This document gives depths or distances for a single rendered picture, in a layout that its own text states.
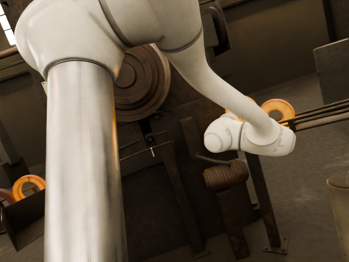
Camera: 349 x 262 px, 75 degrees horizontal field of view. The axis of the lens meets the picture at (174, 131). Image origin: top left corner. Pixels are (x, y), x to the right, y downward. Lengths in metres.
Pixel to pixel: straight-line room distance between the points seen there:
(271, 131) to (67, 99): 0.57
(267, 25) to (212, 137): 7.69
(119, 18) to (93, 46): 0.06
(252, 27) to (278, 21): 0.85
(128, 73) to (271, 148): 0.72
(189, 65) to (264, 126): 0.31
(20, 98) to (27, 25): 7.96
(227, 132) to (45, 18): 0.59
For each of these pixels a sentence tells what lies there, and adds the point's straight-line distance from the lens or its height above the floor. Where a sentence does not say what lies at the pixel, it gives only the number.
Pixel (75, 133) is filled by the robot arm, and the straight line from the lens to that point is 0.32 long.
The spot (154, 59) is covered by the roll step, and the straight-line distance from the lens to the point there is 1.20.
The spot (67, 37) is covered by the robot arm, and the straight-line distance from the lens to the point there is 0.39.
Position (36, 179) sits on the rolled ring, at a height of 0.75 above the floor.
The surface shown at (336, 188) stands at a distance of 0.93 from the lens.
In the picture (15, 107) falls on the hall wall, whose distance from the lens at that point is 8.50.
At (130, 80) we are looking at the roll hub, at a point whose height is 1.08.
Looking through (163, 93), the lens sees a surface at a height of 0.97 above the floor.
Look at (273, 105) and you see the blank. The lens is 1.11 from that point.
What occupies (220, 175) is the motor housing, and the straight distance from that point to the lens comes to 1.18.
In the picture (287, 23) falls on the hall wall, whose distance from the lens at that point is 8.69.
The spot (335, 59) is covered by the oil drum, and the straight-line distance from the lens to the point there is 3.41.
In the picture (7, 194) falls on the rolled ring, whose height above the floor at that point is 0.72.
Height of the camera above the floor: 0.99
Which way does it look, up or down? 11 degrees down
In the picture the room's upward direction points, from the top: 18 degrees counter-clockwise
